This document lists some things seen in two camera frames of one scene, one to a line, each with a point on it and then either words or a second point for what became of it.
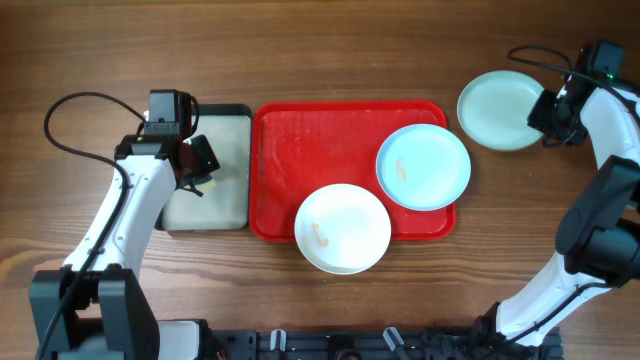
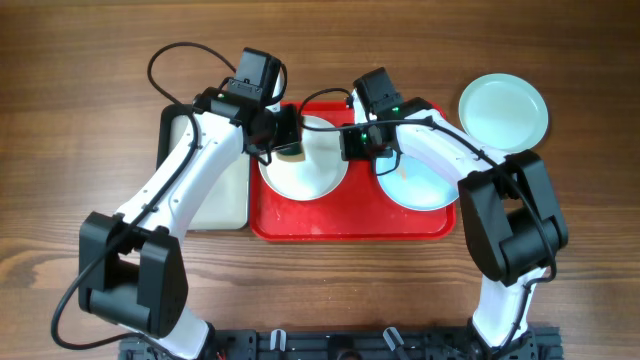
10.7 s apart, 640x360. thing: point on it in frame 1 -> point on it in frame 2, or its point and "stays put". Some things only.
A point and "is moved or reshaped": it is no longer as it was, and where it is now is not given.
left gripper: (209, 162) -> (294, 132)
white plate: (342, 229) -> (321, 172)
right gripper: (537, 115) -> (350, 150)
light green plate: (494, 107) stays put
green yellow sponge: (204, 183) is moved or reshaped
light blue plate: (423, 167) stays put
